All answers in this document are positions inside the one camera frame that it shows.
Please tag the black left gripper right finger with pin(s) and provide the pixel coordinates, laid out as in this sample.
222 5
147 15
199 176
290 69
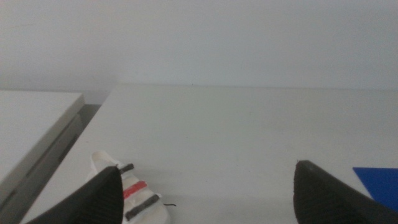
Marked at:
320 199

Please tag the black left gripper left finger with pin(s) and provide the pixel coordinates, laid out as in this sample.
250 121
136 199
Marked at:
99 199

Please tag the blue rectangular mat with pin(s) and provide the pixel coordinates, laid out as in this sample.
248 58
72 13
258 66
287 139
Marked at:
382 183

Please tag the white side table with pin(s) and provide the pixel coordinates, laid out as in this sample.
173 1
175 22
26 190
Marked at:
28 124

